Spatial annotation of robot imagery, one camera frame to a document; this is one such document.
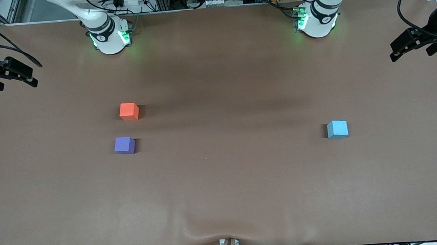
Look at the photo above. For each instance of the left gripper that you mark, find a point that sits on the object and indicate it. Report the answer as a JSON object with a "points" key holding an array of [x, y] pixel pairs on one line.
{"points": [[436, 27]]}

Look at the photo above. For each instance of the blue foam block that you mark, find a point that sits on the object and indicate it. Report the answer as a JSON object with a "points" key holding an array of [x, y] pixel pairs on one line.
{"points": [[337, 129]]}

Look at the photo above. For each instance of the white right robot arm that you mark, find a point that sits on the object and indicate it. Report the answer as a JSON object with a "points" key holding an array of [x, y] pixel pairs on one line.
{"points": [[109, 41]]}

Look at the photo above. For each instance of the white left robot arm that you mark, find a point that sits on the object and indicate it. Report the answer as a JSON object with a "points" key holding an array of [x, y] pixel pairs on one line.
{"points": [[319, 23]]}

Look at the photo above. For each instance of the orange foam block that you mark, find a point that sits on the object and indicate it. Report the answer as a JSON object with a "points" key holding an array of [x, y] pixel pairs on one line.
{"points": [[128, 111]]}

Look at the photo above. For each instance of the purple foam block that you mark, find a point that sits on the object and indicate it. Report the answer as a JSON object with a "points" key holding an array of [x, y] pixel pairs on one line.
{"points": [[124, 145]]}

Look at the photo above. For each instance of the white terminal block row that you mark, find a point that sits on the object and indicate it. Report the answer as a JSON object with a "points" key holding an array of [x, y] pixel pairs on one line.
{"points": [[210, 2]]}

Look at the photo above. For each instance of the brown table cover mat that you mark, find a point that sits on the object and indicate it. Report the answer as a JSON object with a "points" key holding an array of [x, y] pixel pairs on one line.
{"points": [[245, 174]]}

